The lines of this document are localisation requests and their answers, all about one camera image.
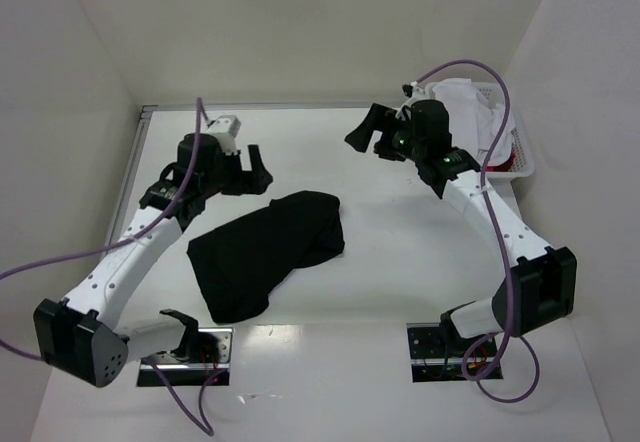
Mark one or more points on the white t shirt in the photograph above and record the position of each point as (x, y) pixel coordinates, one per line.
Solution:
(473, 123)

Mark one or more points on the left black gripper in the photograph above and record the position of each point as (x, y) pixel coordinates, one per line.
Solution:
(242, 177)

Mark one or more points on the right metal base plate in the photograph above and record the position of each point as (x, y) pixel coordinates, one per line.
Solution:
(436, 359)

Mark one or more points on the black t shirt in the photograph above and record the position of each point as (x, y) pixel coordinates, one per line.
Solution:
(240, 263)

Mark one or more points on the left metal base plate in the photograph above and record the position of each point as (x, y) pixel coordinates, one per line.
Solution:
(204, 354)

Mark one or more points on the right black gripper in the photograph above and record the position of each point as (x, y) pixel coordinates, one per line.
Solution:
(386, 129)

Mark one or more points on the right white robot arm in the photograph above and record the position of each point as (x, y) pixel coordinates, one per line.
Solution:
(540, 280)

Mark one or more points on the metal base plate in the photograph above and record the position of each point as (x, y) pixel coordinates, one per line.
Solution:
(204, 354)
(436, 359)

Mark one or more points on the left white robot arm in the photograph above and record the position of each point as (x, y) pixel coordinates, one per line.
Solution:
(81, 334)

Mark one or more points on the white plastic basket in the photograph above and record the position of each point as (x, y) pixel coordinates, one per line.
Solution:
(513, 135)

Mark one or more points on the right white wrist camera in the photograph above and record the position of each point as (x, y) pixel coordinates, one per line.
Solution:
(413, 93)

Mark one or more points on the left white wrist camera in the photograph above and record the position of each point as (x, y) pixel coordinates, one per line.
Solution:
(225, 130)

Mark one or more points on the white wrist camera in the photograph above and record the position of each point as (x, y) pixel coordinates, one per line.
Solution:
(225, 130)
(413, 93)

